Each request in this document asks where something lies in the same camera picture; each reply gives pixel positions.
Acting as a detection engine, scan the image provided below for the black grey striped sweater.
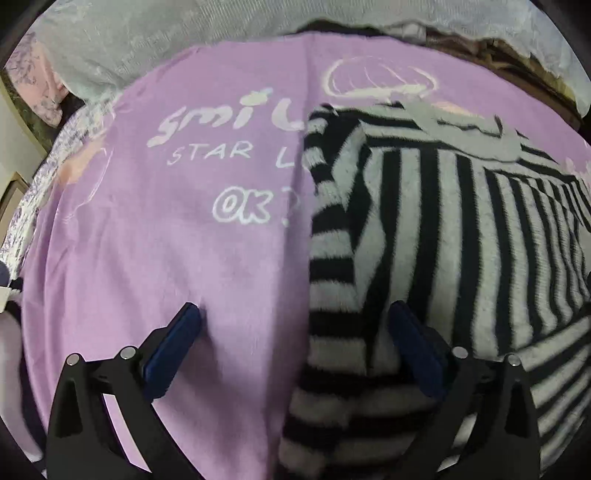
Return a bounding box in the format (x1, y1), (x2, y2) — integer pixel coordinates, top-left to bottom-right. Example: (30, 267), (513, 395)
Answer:
(276, 101), (590, 479)

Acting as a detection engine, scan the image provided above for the white folded garment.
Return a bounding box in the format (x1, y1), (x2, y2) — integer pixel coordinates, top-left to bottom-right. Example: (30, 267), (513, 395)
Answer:
(0, 287), (43, 462)

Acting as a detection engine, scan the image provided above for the purple smile bed sheet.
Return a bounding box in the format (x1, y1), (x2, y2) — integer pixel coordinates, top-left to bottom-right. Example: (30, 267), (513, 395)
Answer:
(22, 33), (589, 479)

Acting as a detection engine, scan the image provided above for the floral purple white cloth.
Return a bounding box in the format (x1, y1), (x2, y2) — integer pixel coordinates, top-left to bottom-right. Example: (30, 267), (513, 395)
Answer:
(1, 99), (116, 279)

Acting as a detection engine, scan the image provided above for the brown woven mat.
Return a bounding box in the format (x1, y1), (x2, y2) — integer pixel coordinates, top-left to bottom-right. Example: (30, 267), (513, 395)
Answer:
(426, 28), (583, 131)

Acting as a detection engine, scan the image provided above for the pink floral cloth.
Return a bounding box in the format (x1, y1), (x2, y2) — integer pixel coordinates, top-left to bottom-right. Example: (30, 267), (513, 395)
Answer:
(5, 32), (69, 127)

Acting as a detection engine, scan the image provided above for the white lace cover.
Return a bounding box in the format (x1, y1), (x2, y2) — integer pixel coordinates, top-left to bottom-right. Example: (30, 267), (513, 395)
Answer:
(32, 1), (590, 115)

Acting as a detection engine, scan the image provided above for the wooden picture frame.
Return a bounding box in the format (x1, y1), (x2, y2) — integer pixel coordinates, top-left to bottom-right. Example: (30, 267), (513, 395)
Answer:
(0, 172), (29, 242)

